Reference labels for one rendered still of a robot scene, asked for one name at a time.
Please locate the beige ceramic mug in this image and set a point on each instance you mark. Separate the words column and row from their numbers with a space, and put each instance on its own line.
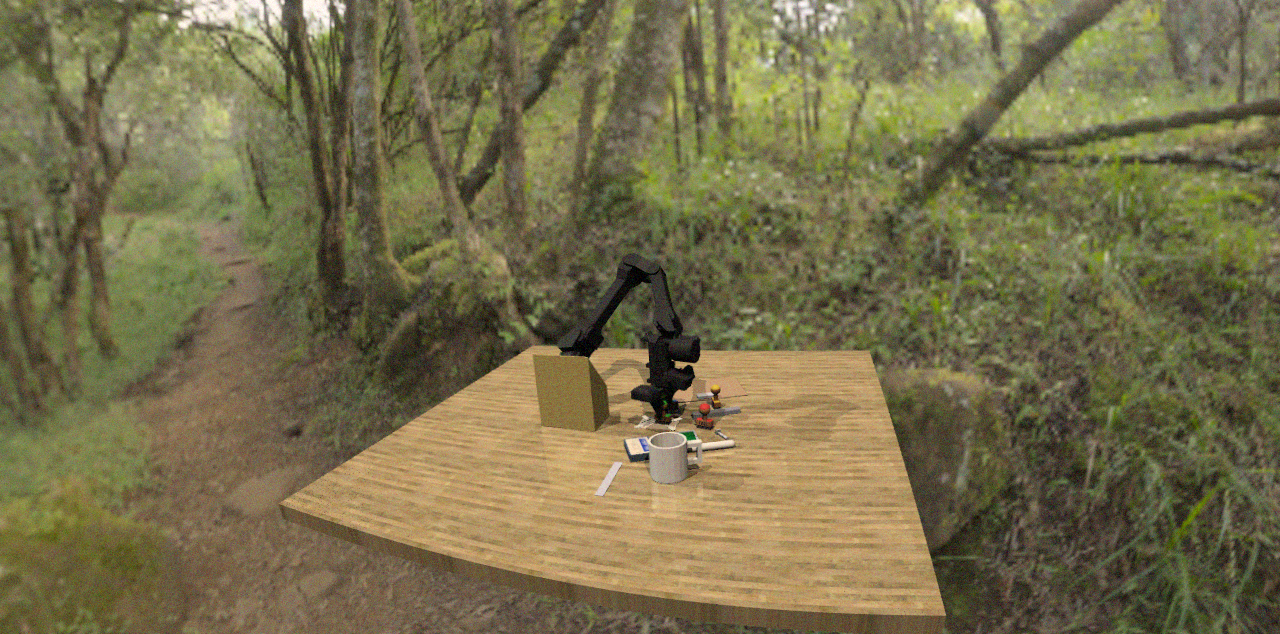
column 668, row 457

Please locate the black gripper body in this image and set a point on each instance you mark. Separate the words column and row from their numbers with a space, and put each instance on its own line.
column 656, row 390

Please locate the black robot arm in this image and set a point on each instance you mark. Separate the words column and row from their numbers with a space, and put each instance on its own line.
column 586, row 336

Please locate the grey flat strip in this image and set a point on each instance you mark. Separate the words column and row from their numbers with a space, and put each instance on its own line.
column 608, row 479

